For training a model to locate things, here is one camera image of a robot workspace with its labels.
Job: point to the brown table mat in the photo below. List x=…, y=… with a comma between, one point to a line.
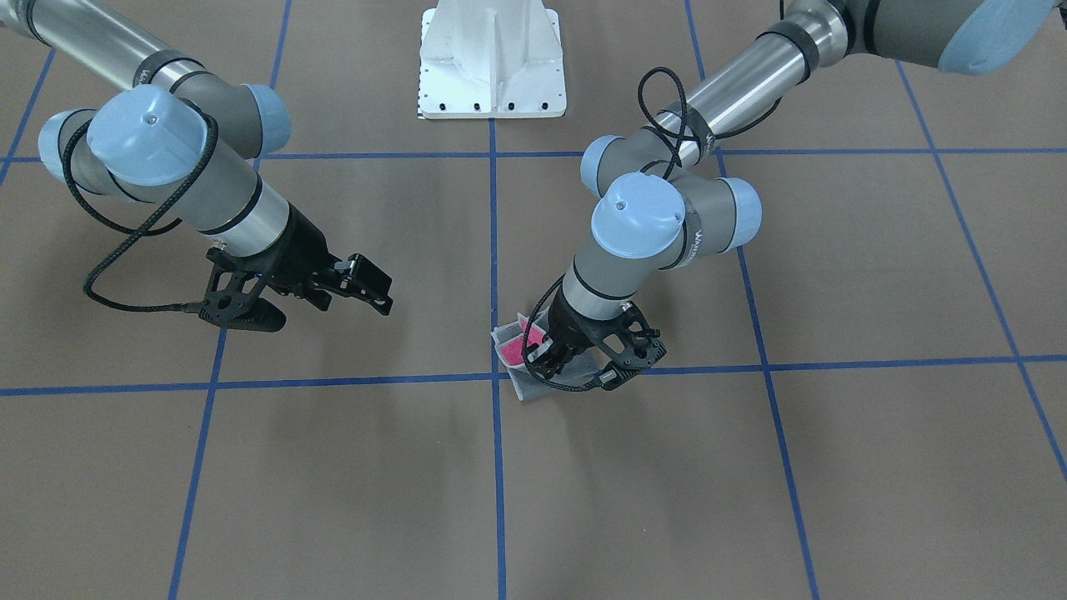
x=907, y=214

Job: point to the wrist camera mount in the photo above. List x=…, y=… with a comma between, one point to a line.
x=631, y=345
x=233, y=298

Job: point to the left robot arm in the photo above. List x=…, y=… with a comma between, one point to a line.
x=654, y=214

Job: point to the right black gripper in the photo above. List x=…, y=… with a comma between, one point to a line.
x=305, y=248

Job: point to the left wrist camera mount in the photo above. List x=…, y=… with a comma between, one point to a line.
x=631, y=345

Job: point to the blue tape strip lengthwise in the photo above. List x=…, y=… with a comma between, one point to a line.
x=496, y=402

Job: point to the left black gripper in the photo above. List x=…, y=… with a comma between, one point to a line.
x=572, y=327

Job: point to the white camera stand base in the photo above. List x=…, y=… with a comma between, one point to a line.
x=491, y=59

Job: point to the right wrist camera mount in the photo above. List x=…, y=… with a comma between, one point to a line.
x=233, y=298

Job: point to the blue tape strip crosswise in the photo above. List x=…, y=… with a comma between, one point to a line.
x=55, y=390

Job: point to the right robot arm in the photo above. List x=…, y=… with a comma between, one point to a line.
x=177, y=140

